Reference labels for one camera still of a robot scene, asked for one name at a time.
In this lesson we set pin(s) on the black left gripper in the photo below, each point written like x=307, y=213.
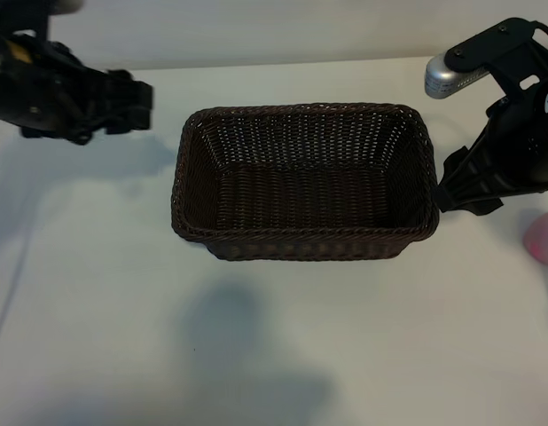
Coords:
x=39, y=93

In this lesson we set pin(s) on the pink peach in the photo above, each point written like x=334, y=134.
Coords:
x=544, y=242

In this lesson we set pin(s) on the black right camera mount bracket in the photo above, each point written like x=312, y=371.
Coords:
x=491, y=42

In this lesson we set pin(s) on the dark brown wicker basket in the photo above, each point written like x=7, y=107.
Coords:
x=300, y=199

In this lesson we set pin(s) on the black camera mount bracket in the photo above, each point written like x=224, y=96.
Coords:
x=21, y=18
x=491, y=42

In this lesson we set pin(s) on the black left camera mount bracket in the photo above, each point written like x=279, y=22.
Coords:
x=21, y=18

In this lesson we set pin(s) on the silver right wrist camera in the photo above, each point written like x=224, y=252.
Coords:
x=438, y=80

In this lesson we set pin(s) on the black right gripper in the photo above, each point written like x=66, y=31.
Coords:
x=526, y=142

